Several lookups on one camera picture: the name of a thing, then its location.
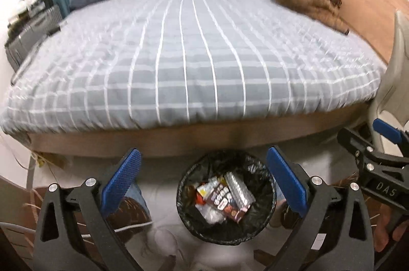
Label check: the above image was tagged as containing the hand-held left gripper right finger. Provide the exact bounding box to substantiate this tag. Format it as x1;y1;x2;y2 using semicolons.
267;146;374;271

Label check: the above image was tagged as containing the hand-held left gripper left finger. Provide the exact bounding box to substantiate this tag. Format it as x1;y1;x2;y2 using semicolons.
32;148;144;271

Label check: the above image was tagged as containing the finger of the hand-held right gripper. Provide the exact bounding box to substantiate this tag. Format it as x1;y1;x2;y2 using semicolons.
372;118;409;145
337;127;409;176

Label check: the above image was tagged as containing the black-lined trash bin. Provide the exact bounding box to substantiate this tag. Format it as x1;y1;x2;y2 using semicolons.
176;150;277;246

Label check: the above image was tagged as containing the person's right hand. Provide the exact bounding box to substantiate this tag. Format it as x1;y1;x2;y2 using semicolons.
373;203;409;253

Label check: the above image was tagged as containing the blue fuzzy slipper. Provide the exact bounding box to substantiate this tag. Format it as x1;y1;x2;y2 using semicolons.
126;183;144;206

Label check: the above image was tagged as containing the person's left leg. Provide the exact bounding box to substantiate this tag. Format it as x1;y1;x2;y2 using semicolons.
0;178;152;271

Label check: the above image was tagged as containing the person's leg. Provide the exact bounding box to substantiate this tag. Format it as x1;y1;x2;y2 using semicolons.
275;173;397;230
0;178;152;271

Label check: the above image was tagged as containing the person's right leg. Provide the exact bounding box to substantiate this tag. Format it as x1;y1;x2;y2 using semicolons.
275;173;397;230

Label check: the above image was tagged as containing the clear plastic blister pack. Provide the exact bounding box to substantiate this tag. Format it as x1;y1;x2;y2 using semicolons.
224;171;256;208

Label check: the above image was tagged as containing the wooden bed support block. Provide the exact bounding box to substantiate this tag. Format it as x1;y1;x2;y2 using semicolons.
32;151;66;169

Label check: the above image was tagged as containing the wooden stool leg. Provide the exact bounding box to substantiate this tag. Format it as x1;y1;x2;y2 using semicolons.
254;250;272;263

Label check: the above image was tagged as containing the beige chair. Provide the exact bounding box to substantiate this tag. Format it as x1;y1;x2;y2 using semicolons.
367;11;409;157

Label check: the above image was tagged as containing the yellow white wrapper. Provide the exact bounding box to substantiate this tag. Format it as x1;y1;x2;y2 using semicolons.
196;177;221;204

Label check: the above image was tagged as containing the clear plastic wrap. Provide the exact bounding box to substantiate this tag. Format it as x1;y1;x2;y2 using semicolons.
196;204;224;224

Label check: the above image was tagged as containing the grey checked bed sheet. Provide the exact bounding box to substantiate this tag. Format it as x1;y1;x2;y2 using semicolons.
0;0;387;136

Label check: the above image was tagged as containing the grey ribbed suitcase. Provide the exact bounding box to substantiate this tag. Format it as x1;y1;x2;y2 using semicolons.
5;4;63;70

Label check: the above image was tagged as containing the teal box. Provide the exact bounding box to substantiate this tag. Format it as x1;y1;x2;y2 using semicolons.
53;0;72;19

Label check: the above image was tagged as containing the white cable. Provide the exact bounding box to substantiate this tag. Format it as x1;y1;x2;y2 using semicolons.
0;220;152;235

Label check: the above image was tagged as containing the wooden bed frame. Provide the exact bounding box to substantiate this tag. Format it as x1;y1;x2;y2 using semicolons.
29;100;373;160

